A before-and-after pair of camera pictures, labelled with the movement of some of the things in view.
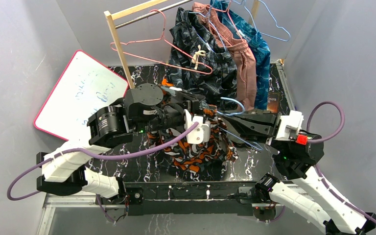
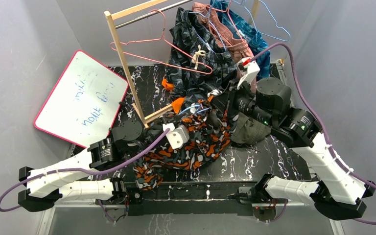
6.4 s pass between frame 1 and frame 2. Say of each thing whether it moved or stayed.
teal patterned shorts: stayed
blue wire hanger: moved
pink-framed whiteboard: stayed
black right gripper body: moved
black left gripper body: moved
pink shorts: stayed
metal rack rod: stayed
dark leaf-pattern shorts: stayed
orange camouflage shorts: moved
